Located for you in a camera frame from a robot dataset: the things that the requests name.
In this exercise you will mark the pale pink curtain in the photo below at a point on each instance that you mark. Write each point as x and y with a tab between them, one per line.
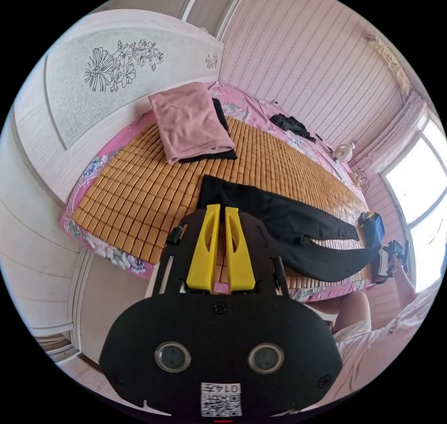
394	134

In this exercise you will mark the person's body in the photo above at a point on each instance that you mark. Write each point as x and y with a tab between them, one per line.
377	347

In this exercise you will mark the window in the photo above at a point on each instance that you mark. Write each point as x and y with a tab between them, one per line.
419	186

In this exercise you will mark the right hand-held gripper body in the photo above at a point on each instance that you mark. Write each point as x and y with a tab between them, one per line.
398	250

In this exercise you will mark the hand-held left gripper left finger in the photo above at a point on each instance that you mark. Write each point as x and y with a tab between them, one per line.
202	256

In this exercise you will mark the black pants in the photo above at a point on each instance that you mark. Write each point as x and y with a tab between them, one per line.
279	221

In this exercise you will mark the pile of clothes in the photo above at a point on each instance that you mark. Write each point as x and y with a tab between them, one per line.
188	123

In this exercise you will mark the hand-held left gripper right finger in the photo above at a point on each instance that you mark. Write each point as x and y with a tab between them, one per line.
241	263

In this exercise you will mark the person's right hand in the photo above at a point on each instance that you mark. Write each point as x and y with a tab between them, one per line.
391	262

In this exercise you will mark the small white fan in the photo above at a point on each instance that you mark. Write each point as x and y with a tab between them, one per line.
344	152

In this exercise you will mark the bed with woven mat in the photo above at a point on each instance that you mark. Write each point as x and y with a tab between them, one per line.
132	186

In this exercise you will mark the black crumpled cloth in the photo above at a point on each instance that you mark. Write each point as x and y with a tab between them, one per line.
288	121

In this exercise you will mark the white cupboard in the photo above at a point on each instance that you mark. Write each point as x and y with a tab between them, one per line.
35	256

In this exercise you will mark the person's right forearm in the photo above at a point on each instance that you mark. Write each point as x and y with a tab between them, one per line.
407	286

